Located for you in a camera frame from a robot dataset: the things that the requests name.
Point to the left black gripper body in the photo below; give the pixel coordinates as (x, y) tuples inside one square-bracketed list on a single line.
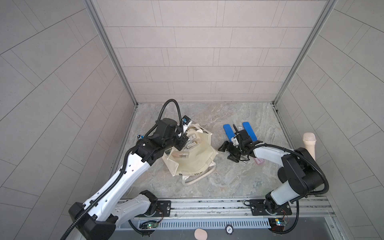
[(174, 141)]

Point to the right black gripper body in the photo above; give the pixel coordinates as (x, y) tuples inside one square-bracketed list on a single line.
[(234, 151)]

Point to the pink plastic case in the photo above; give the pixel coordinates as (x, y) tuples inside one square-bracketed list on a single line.
[(259, 161)]

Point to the blue plastic case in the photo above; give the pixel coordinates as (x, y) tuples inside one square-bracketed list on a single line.
[(250, 131), (229, 132)]

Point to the clear case with pink compass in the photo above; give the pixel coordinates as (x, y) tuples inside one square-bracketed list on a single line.
[(178, 154)]

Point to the cream canvas tote bag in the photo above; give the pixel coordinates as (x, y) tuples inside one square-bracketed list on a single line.
[(200, 162)]

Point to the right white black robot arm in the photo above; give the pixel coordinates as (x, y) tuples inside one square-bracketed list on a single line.
[(299, 173)]

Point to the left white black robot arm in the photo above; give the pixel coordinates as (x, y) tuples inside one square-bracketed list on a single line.
[(99, 216)]

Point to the beige microphone on stand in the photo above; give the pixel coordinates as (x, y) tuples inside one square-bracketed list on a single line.
[(309, 140)]

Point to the right green circuit board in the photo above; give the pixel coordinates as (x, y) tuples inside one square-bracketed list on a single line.
[(277, 225)]

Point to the green circuit board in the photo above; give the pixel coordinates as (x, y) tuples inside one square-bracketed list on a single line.
[(148, 225), (277, 225)]

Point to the round black white button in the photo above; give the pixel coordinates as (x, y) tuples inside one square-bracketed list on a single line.
[(229, 229)]

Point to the left green circuit board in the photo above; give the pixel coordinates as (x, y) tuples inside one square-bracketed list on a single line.
[(148, 225)]

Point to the round beige disc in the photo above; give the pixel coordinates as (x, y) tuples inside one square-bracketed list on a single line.
[(200, 234)]

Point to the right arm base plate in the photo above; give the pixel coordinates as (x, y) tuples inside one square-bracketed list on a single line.
[(261, 207)]

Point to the aluminium rail frame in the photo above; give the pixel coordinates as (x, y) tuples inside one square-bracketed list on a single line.
[(216, 213)]

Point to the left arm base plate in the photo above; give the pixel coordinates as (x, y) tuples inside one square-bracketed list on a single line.
[(162, 209)]

